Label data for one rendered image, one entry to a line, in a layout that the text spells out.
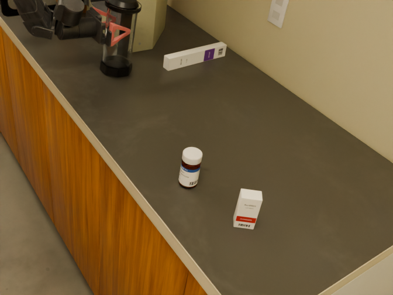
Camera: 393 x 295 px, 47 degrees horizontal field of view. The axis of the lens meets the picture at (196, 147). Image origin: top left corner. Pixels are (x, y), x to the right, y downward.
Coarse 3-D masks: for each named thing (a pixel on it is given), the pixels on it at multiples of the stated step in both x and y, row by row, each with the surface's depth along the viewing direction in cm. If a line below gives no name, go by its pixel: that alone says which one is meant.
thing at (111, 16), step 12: (108, 12) 132; (120, 12) 130; (108, 24) 134; (120, 24) 133; (132, 24) 134; (132, 36) 137; (108, 48) 138; (120, 48) 137; (132, 48) 141; (108, 60) 140; (120, 60) 140
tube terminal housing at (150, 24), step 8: (144, 0) 149; (152, 0) 151; (160, 0) 158; (88, 8) 172; (144, 8) 151; (152, 8) 153; (160, 8) 162; (104, 16) 163; (144, 16) 153; (152, 16) 155; (160, 16) 165; (136, 24) 153; (144, 24) 155; (152, 24) 156; (160, 24) 168; (104, 32) 166; (136, 32) 155; (144, 32) 157; (152, 32) 158; (160, 32) 171; (136, 40) 157; (144, 40) 159; (152, 40) 161; (136, 48) 158; (144, 48) 161; (152, 48) 163
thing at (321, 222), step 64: (64, 64) 145; (192, 64) 158; (128, 128) 123; (192, 128) 127; (256, 128) 132; (320, 128) 137; (192, 192) 107; (320, 192) 113; (384, 192) 117; (192, 256) 92; (256, 256) 94; (320, 256) 96; (384, 256) 103
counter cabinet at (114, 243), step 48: (0, 48) 192; (0, 96) 220; (48, 96) 153; (48, 144) 170; (48, 192) 192; (96, 192) 139; (96, 240) 152; (144, 240) 117; (96, 288) 169; (144, 288) 127; (192, 288) 101; (384, 288) 126
